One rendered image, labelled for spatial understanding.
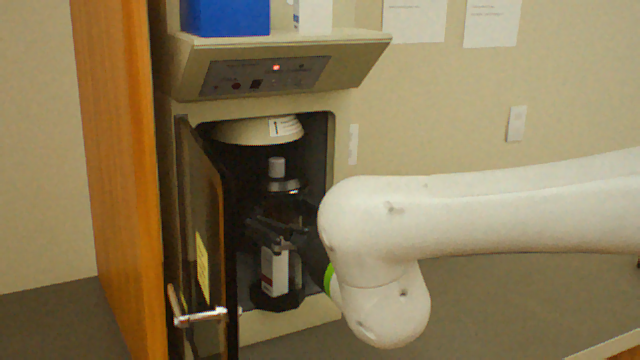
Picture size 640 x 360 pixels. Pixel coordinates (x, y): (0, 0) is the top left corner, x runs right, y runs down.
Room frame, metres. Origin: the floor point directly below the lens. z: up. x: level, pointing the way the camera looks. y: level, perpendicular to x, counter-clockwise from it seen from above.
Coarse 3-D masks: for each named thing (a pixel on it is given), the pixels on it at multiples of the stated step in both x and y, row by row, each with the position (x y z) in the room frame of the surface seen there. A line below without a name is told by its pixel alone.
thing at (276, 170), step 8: (272, 160) 0.97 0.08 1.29; (280, 160) 0.97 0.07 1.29; (272, 168) 0.97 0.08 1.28; (280, 168) 0.97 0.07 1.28; (256, 176) 0.97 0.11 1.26; (264, 176) 0.97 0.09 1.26; (272, 176) 0.97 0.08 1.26; (280, 176) 0.97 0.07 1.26; (288, 176) 0.98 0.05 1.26; (296, 176) 0.98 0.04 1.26; (256, 184) 0.95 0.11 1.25; (264, 184) 0.95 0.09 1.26; (272, 184) 0.94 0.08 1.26; (280, 184) 0.94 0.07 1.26; (288, 184) 0.95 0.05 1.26; (296, 184) 0.96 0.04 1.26
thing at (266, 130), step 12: (228, 120) 1.01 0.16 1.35; (240, 120) 1.00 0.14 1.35; (252, 120) 1.00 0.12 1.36; (264, 120) 1.00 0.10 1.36; (276, 120) 1.01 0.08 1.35; (288, 120) 1.02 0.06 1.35; (216, 132) 1.01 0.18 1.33; (228, 132) 1.00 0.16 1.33; (240, 132) 0.99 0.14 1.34; (252, 132) 0.99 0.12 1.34; (264, 132) 0.99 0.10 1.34; (276, 132) 1.00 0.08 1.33; (288, 132) 1.01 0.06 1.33; (300, 132) 1.04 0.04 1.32; (240, 144) 0.98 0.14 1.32; (252, 144) 0.98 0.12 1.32; (264, 144) 0.98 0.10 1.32
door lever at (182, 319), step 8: (168, 288) 0.69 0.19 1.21; (176, 288) 0.68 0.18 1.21; (176, 296) 0.66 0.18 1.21; (176, 304) 0.64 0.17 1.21; (184, 304) 0.64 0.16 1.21; (216, 304) 0.64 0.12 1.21; (176, 312) 0.63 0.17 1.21; (184, 312) 0.63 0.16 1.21; (200, 312) 0.63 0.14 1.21; (208, 312) 0.63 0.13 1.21; (216, 312) 0.63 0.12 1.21; (176, 320) 0.61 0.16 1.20; (184, 320) 0.62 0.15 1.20; (192, 320) 0.62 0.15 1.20; (200, 320) 0.62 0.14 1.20; (208, 320) 0.63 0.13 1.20; (216, 320) 0.63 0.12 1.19
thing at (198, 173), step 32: (192, 128) 0.80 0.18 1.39; (192, 160) 0.77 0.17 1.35; (192, 192) 0.78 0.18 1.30; (224, 192) 0.60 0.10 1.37; (192, 224) 0.79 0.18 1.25; (224, 224) 0.60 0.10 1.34; (192, 256) 0.80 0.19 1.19; (224, 256) 0.60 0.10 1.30; (192, 288) 0.82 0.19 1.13; (224, 288) 0.60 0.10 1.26; (224, 320) 0.60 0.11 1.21; (192, 352) 0.85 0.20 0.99; (224, 352) 0.61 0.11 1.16
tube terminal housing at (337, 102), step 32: (160, 0) 0.92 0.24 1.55; (352, 0) 1.05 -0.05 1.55; (160, 32) 0.93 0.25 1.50; (160, 64) 0.94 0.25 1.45; (160, 96) 0.94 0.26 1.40; (256, 96) 0.96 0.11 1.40; (288, 96) 0.99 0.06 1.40; (320, 96) 1.02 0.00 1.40; (160, 128) 0.96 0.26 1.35; (160, 160) 0.97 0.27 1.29; (160, 192) 0.98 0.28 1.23; (256, 320) 0.96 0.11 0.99; (288, 320) 0.99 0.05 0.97; (320, 320) 1.03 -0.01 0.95
